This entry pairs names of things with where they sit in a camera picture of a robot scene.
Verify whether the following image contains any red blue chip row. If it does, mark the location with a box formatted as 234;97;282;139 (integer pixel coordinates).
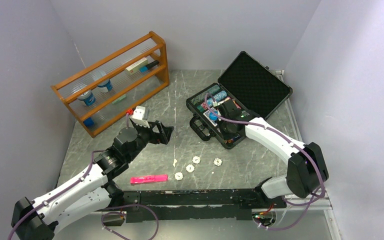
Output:
196;90;228;112

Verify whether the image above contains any blue card deck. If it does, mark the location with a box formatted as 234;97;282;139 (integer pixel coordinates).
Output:
203;110;218;127

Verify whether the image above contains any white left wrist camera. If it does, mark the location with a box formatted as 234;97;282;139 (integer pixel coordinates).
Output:
126;105;150;128

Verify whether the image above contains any blue jar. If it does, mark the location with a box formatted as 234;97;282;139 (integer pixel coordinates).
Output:
77;90;96;107
96;78;113;93

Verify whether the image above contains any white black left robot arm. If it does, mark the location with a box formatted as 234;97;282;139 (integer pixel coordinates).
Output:
7;120;174;240

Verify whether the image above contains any blue object lower shelf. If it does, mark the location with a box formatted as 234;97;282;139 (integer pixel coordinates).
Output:
83;117;95;128

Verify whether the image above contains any orange wooden shelf rack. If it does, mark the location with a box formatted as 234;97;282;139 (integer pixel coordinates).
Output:
51;31;170;138

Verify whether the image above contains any blue round button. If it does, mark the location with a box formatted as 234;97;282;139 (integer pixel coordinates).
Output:
209;112;219;122

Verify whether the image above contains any black poker case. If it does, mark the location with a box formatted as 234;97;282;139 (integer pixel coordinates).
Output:
186;51;293;150

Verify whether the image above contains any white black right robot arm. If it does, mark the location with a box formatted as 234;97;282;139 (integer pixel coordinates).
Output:
216;100;329;208

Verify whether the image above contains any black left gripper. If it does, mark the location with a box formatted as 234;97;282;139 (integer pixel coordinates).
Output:
126;119;174;162

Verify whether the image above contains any white poker chip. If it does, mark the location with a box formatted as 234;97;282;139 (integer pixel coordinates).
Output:
213;158;223;167
185;164;195;173
192;156;201;164
174;172;184;181

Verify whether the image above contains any black base frame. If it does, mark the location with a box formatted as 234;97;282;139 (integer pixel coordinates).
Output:
103;181;287;223

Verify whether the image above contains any white green box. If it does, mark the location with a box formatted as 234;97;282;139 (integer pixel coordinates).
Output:
125;57;149;75

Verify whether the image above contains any black blue marker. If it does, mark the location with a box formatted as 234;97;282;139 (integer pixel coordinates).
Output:
139;60;160;73

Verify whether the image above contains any pink highlighter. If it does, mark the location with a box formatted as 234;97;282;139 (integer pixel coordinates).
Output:
130;174;168;185

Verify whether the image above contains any green blue chip row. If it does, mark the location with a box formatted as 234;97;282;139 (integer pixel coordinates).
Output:
191;84;222;105

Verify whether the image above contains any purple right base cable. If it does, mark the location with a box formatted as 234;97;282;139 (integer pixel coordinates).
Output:
253;188;325;232

